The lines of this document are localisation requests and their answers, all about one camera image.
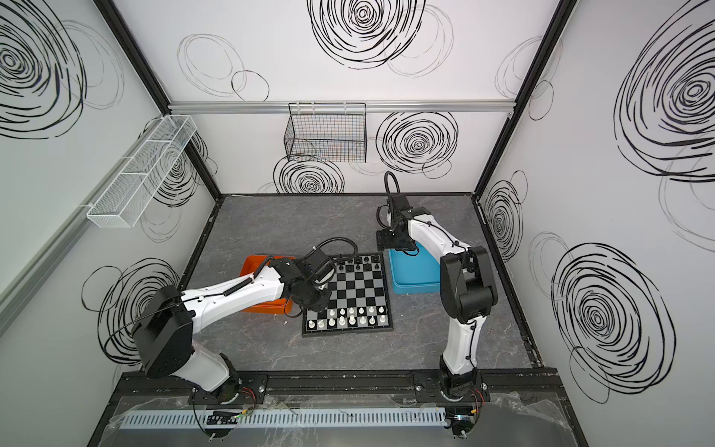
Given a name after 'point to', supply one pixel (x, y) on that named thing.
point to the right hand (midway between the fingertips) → (387, 244)
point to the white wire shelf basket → (123, 202)
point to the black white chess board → (359, 300)
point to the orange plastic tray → (251, 264)
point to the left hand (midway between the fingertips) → (327, 304)
